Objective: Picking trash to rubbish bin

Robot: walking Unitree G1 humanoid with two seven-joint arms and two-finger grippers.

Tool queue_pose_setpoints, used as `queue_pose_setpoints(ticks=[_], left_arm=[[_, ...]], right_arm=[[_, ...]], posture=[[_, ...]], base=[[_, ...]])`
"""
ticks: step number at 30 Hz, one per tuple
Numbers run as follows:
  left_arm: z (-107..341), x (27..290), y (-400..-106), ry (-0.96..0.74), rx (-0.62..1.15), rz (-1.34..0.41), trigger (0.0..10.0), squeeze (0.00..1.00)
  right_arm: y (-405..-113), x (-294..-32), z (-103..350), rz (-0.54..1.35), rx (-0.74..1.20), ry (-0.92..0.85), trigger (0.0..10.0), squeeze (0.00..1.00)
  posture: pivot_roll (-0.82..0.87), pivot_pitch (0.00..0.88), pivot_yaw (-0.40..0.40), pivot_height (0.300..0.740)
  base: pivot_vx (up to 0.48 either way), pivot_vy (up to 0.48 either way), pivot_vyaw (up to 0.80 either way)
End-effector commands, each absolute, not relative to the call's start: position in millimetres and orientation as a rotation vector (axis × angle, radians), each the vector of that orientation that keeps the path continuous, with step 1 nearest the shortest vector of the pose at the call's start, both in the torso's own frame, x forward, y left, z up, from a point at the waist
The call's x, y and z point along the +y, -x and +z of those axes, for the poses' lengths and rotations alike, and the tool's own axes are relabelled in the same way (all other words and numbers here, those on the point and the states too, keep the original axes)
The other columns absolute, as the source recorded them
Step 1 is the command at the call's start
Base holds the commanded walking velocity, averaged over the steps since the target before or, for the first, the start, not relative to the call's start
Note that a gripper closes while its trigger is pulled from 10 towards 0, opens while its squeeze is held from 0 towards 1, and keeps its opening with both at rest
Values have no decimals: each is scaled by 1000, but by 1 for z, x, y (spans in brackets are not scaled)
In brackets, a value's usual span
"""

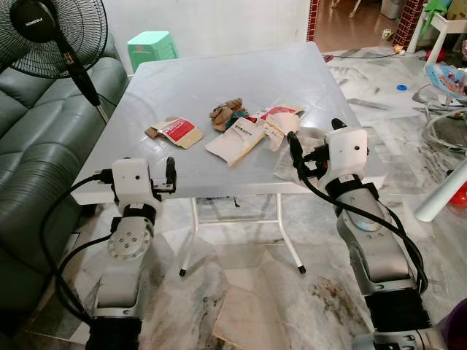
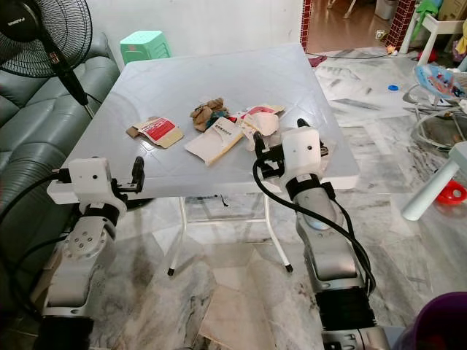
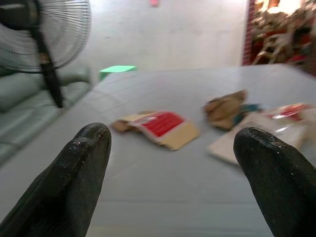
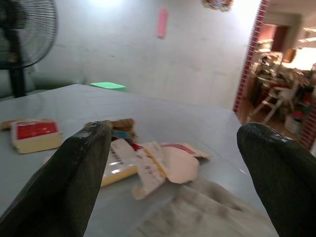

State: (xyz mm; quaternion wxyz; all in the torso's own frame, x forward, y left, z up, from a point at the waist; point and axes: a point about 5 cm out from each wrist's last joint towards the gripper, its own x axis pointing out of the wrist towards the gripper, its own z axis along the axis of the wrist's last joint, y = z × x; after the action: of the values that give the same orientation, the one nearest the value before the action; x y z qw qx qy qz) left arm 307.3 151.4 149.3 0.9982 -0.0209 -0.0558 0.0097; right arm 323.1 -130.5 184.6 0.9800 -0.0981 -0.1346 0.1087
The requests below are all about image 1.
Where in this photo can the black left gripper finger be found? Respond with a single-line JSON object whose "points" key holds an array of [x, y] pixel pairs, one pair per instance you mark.
{"points": [[171, 169]]}

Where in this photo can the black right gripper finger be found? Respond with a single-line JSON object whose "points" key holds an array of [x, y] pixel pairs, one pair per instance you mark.
{"points": [[339, 125]]}

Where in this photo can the cardboard piece with red label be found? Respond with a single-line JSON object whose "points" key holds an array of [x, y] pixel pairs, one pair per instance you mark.
{"points": [[179, 131]]}

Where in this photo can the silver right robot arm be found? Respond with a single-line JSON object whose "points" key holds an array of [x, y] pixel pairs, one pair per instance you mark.
{"points": [[379, 255]]}

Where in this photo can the purple rubbish bin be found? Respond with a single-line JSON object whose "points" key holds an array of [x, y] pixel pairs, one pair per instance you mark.
{"points": [[458, 332]]}

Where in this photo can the crumpled clear plastic bag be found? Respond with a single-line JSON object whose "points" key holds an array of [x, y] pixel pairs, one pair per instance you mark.
{"points": [[284, 175]]}

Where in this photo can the red white printed carton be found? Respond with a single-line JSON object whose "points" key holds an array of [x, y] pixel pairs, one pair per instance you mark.
{"points": [[281, 111]]}

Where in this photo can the white paper envelope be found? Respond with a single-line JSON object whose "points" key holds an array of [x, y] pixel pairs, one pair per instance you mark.
{"points": [[235, 142]]}

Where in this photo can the blue bottle cap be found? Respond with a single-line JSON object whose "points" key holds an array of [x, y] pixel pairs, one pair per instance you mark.
{"points": [[402, 87]]}

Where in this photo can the crumpled brown paper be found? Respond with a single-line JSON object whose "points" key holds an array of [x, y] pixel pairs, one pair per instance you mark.
{"points": [[225, 114]]}

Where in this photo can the white folding table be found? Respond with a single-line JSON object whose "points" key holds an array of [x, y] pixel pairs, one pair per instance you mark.
{"points": [[219, 80]]}

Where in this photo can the narrow red brick pillar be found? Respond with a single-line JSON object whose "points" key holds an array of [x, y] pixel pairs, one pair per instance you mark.
{"points": [[314, 18]]}

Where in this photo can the baby bouncer seat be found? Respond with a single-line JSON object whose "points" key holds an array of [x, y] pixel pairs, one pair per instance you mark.
{"points": [[445, 76]]}

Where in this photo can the green plastic stool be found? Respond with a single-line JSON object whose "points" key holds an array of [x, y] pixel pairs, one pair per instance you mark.
{"points": [[152, 47]]}

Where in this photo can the wide red brick pillar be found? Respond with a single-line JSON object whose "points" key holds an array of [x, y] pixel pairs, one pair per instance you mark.
{"points": [[410, 22]]}

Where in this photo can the grey-green leather sofa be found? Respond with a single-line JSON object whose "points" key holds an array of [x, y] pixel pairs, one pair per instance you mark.
{"points": [[44, 138]]}

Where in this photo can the white small side table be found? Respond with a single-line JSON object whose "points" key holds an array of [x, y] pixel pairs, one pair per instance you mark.
{"points": [[446, 24]]}

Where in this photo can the green plastic toy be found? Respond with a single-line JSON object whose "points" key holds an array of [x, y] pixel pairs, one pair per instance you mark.
{"points": [[436, 9]]}

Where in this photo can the black standing fan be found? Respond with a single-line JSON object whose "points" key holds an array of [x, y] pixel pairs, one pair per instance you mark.
{"points": [[36, 18]]}

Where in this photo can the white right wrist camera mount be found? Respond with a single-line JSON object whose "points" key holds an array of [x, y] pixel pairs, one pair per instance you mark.
{"points": [[349, 153]]}

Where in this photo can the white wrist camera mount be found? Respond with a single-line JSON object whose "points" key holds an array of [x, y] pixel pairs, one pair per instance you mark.
{"points": [[133, 179], [349, 153]]}

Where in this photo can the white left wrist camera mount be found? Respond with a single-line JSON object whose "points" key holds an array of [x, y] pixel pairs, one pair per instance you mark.
{"points": [[133, 179]]}

